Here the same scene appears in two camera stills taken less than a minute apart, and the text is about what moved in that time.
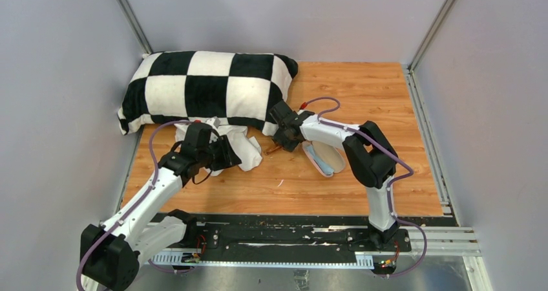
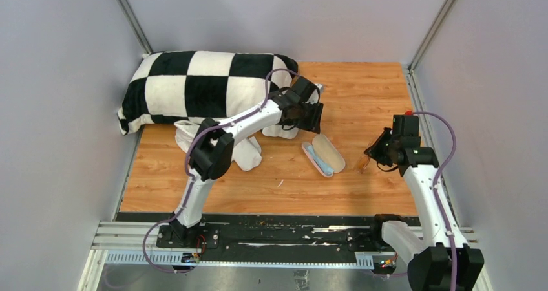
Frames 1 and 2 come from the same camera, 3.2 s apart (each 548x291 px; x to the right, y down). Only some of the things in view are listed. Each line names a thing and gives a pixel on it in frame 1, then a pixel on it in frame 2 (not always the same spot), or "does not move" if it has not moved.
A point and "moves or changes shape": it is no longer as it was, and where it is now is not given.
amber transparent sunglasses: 269,147 moves or changes shape
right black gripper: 289,146 to 375,151
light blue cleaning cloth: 325,169 does not move
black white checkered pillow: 238,88 does not move
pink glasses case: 328,158 does not move
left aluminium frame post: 130,17 does not move
